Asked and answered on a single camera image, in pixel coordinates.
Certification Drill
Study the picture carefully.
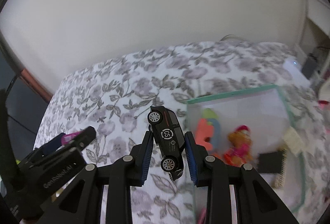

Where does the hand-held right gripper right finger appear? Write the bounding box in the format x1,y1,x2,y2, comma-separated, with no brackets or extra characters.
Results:
184,131,299,224

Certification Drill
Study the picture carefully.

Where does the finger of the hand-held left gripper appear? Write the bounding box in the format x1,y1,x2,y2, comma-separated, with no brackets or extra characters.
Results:
32,133,66,160
60,126,97,154

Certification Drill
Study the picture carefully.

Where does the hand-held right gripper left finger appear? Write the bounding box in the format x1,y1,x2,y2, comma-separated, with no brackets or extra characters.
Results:
37,131,154,224

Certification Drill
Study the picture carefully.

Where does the magenta foil pack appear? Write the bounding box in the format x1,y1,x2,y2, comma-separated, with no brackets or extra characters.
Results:
61,131,85,144

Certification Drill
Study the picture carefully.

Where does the black toy car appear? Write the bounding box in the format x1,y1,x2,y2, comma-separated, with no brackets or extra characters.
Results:
147,106,186,181

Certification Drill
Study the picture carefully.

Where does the pink and gold toy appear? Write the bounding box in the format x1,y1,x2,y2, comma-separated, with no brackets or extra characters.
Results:
223,125,254,166

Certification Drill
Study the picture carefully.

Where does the black charger cube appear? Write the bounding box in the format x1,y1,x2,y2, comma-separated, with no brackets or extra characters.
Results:
258,150,284,174

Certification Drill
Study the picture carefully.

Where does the teal cardboard box tray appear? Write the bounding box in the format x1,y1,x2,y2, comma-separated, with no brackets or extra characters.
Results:
186,84,315,224

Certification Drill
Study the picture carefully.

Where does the gold and black patterned lighter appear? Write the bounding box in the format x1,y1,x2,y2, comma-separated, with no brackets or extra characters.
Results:
273,149,288,188

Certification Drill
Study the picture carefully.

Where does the dark cabinet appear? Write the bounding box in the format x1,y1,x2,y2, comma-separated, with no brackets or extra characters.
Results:
0,54,49,163

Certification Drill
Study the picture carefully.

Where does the floral blanket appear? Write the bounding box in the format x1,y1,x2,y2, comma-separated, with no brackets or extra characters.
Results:
33,41,325,224

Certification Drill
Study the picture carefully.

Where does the white power strip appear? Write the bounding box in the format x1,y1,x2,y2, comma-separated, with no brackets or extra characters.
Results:
282,58,302,72

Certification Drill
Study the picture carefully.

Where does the black power adapter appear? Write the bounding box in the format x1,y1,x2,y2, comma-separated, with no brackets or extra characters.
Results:
302,55,319,79

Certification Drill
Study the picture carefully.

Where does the white shelf rack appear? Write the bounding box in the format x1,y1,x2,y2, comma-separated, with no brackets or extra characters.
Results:
300,0,330,90

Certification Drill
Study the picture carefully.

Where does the reddish brown frame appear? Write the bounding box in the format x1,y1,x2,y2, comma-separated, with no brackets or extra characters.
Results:
21,68,53,102

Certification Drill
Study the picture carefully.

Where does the white cable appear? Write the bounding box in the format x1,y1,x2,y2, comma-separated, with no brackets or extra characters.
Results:
219,35,248,43

